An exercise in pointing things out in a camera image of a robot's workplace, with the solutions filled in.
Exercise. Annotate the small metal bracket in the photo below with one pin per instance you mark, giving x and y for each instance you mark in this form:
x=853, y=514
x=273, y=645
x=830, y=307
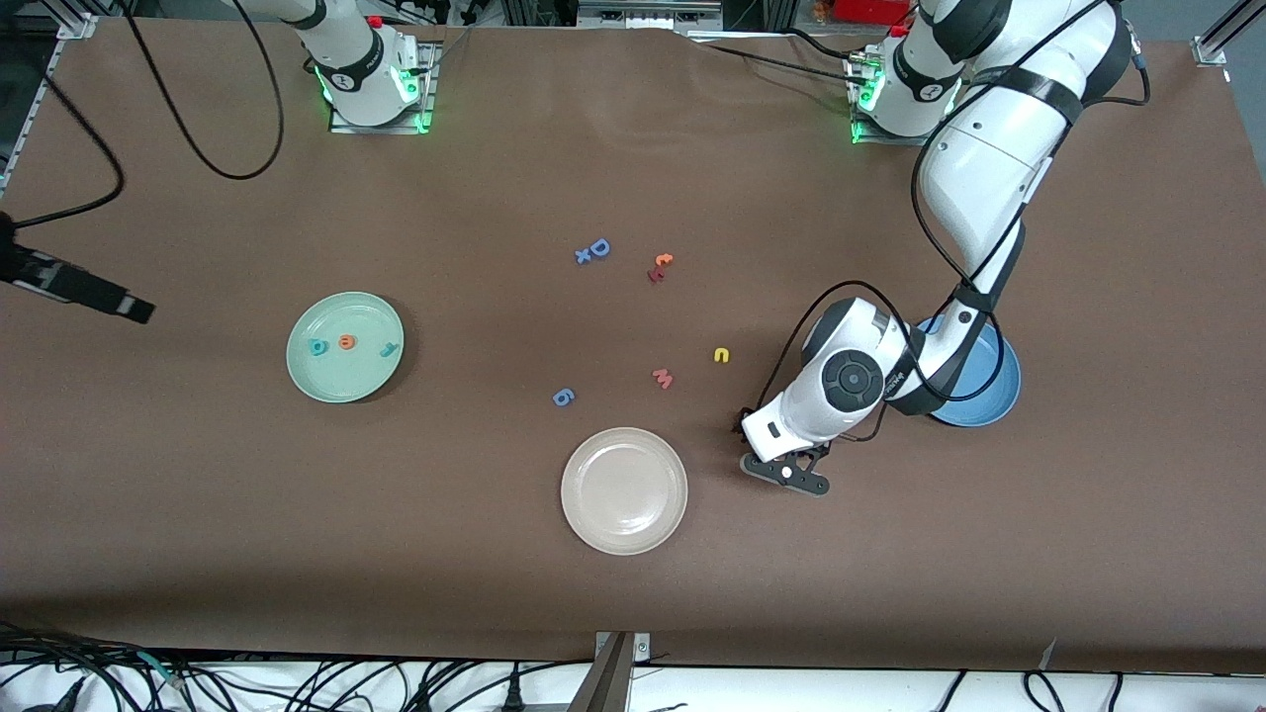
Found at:
x=642, y=648

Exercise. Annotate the grey equipment box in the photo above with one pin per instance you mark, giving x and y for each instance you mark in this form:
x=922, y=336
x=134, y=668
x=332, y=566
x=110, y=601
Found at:
x=648, y=15

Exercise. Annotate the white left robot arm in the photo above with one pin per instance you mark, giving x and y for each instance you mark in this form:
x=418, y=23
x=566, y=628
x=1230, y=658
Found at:
x=851, y=378

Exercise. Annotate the blue letter g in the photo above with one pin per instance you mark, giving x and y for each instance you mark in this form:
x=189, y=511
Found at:
x=564, y=398

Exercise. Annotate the grey metal post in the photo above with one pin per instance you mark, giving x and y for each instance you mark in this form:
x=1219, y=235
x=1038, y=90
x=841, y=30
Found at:
x=605, y=682

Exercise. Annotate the pink letter w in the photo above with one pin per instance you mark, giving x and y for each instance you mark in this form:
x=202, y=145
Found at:
x=663, y=379

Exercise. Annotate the blue round plate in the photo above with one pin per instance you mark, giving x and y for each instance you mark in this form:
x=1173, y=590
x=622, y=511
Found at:
x=994, y=396

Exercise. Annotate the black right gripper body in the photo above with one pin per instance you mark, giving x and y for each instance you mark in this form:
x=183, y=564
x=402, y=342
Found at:
x=51, y=277

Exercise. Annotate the blue letter D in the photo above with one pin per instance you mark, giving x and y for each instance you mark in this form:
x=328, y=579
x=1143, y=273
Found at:
x=599, y=248

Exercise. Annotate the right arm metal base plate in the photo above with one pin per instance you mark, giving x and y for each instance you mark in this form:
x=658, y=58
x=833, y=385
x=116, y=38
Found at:
x=386, y=129

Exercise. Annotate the red box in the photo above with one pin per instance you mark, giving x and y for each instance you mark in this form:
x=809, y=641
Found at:
x=870, y=10

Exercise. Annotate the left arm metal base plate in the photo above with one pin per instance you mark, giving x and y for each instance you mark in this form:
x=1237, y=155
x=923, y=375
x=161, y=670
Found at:
x=880, y=138

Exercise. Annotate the light green round plate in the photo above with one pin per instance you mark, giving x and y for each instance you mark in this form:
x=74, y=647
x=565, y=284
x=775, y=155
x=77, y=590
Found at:
x=344, y=376

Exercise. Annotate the brown table cover sheet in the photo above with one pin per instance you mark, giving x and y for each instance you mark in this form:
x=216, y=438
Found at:
x=198, y=494

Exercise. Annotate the aluminium frame extrusion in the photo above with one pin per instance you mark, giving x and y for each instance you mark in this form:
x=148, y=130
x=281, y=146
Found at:
x=1236, y=20

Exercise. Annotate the beige round plate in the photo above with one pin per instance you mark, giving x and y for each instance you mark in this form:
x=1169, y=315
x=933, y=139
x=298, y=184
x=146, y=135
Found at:
x=624, y=490

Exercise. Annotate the aluminium frame rail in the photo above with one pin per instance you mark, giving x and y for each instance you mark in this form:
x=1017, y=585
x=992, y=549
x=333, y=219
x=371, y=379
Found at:
x=30, y=114

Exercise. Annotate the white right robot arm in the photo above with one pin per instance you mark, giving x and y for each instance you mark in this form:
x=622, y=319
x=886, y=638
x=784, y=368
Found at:
x=356, y=69

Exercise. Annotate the aluminium corner bracket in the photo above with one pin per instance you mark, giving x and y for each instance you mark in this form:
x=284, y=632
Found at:
x=79, y=27
x=1209, y=49

